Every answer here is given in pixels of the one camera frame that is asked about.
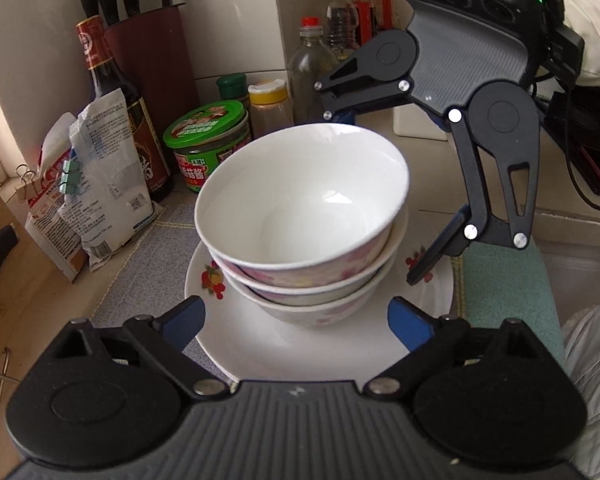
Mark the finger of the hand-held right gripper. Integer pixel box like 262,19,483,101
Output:
406,109,539,286
314,54,414,127

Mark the grey blue checked cloth mat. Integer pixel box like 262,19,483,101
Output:
90,204,568,376

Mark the white pink-floral bowl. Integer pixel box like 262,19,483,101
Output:
194,122,411,283
212,205,411,307
225,260,396,330

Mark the bamboo cutting board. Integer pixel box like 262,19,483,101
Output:
0,167,98,466

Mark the person's right forearm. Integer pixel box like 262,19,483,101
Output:
562,0,600,88

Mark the dark red knife block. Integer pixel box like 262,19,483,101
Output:
102,2,201,133

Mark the dark soy sauce bottle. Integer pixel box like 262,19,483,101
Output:
75,15,175,203

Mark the red cap glass bottle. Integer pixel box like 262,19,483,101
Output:
286,16,342,126

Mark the green lidded sauce jar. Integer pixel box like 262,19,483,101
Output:
162,100,252,195

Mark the clear plastic oil bottle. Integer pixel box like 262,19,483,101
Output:
322,0,362,63

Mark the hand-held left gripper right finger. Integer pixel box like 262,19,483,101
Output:
364,297,545,402

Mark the person's white jacket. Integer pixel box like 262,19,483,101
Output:
562,280,600,480

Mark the white fruit-print plate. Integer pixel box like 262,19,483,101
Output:
184,240,455,381

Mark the yellow cap spice jar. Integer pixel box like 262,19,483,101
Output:
248,79,295,141

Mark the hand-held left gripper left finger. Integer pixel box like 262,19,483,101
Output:
55,296,229,403

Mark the green binder clip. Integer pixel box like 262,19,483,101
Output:
60,157,88,195

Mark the red white plastic bag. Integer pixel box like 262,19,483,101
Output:
25,112,91,283

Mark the green cap spice jar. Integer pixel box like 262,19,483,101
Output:
216,73,251,111

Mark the black cable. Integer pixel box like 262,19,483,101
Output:
530,72,600,211

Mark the white blue plastic bag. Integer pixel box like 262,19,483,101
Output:
69,89,158,268

